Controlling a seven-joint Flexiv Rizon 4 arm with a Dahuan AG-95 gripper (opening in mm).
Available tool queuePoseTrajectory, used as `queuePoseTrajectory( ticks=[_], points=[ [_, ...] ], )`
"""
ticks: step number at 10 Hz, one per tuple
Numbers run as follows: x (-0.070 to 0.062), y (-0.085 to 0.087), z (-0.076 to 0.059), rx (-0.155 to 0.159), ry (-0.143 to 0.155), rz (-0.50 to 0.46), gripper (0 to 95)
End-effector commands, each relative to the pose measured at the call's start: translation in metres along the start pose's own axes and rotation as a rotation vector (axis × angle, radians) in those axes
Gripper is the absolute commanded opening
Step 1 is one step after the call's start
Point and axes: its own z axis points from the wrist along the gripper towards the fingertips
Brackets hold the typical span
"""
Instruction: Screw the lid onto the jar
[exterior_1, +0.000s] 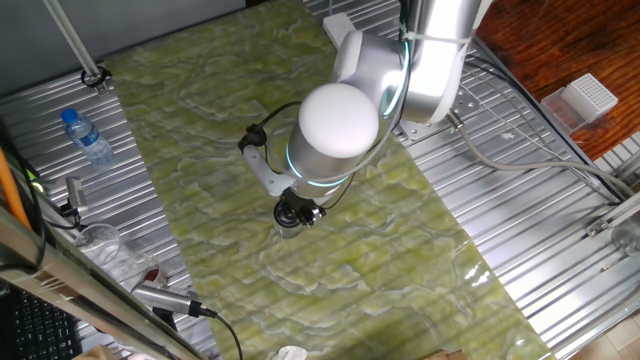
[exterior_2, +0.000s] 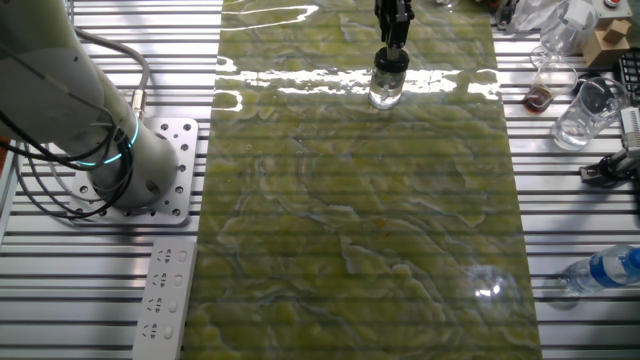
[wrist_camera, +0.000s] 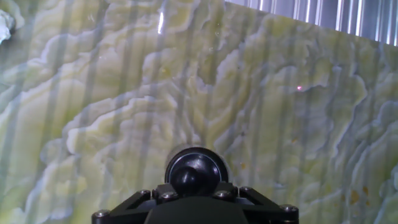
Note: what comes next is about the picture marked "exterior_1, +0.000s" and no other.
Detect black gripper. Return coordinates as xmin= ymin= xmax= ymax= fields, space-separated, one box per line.
xmin=273 ymin=189 xmax=328 ymax=227

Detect clear glass jar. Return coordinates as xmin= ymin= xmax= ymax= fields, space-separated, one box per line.
xmin=273 ymin=219 xmax=306 ymax=240

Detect green marble pattern mat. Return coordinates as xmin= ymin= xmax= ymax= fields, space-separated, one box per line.
xmin=103 ymin=0 xmax=557 ymax=360

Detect white crumpled tissue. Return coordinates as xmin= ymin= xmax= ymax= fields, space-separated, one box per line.
xmin=272 ymin=345 xmax=309 ymax=360

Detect small glass with brown liquid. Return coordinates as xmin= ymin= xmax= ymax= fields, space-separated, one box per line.
xmin=127 ymin=252 xmax=171 ymax=294

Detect white power strip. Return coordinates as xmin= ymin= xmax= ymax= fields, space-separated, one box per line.
xmin=322 ymin=12 xmax=357 ymax=50

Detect clear glass beaker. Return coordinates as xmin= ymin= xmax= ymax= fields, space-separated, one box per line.
xmin=73 ymin=222 xmax=127 ymax=282

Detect brown wooden block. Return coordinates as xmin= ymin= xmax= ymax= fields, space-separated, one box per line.
xmin=424 ymin=349 xmax=469 ymax=360

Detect water bottle with blue cap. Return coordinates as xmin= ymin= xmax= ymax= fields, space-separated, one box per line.
xmin=59 ymin=107 xmax=115 ymax=166

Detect small cardboard box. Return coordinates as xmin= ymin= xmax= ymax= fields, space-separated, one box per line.
xmin=72 ymin=343 xmax=119 ymax=360

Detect clear plastic box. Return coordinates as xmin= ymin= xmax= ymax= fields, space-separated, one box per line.
xmin=540 ymin=87 xmax=586 ymax=135

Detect thin metal pole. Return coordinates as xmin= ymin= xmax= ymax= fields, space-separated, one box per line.
xmin=42 ymin=0 xmax=110 ymax=97

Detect black keyboard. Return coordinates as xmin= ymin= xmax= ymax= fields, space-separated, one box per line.
xmin=0 ymin=287 xmax=84 ymax=360

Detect orange pole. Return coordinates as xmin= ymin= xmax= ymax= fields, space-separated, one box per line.
xmin=0 ymin=147 xmax=32 ymax=231

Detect white pipette tip box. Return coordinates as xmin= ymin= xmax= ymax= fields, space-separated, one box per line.
xmin=564 ymin=73 xmax=620 ymax=124

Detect clear round glass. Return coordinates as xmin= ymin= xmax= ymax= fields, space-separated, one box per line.
xmin=610 ymin=219 xmax=640 ymax=257

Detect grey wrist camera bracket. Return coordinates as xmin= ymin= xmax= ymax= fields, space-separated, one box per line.
xmin=242 ymin=144 xmax=296 ymax=199

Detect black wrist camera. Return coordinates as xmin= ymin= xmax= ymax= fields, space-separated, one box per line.
xmin=237 ymin=123 xmax=267 ymax=154

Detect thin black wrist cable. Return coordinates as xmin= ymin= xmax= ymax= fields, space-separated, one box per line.
xmin=257 ymin=101 xmax=304 ymax=174

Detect black camera cable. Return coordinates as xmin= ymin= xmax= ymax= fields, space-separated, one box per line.
xmin=192 ymin=302 xmax=245 ymax=360

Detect silver depth camera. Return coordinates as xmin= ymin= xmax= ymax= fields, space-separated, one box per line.
xmin=64 ymin=175 xmax=90 ymax=214
xmin=130 ymin=280 xmax=204 ymax=319

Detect black camera stand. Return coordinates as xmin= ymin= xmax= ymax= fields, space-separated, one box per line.
xmin=58 ymin=202 xmax=84 ymax=221
xmin=152 ymin=307 xmax=179 ymax=332

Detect grey cable with metal connector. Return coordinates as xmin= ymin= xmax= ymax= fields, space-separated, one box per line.
xmin=446 ymin=110 xmax=637 ymax=200

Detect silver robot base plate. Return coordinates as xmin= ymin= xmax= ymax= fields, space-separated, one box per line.
xmin=397 ymin=85 xmax=480 ymax=143

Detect aluminium frame beam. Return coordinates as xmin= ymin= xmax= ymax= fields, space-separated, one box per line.
xmin=0 ymin=207 xmax=206 ymax=360

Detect metal corner bracket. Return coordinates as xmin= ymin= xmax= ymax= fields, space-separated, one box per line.
xmin=584 ymin=218 xmax=612 ymax=239

